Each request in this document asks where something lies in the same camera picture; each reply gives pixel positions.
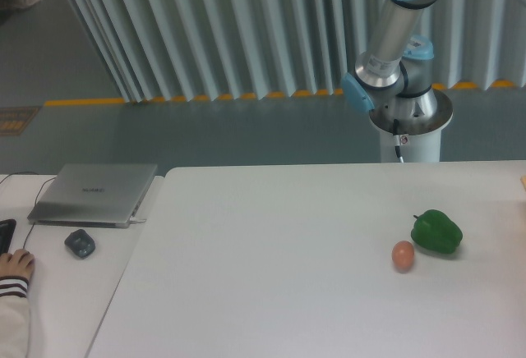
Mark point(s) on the person's hand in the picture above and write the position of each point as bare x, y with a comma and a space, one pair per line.
17, 265

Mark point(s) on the green bell pepper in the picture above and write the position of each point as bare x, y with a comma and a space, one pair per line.
433, 230

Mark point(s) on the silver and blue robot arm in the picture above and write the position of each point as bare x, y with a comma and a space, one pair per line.
379, 73

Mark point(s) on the black keyboard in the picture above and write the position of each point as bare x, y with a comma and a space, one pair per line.
7, 228

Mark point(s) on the white sleeve striped cuff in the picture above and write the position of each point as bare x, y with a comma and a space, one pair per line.
15, 317

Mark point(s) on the dark grey computer mouse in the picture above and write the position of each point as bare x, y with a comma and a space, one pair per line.
80, 243

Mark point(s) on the silver closed laptop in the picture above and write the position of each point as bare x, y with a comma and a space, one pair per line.
94, 194

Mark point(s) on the white corrugated partition screen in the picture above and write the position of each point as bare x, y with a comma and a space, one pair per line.
192, 49

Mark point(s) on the brown egg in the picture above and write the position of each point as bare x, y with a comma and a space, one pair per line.
402, 255

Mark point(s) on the wooden board edge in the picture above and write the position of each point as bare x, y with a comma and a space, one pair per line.
523, 183

